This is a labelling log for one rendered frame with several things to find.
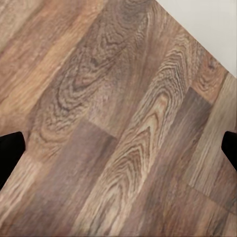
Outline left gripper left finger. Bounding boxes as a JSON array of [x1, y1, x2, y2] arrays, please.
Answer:
[[0, 131, 26, 191]]

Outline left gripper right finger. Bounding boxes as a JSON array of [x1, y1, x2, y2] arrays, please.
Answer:
[[221, 131, 237, 171]]

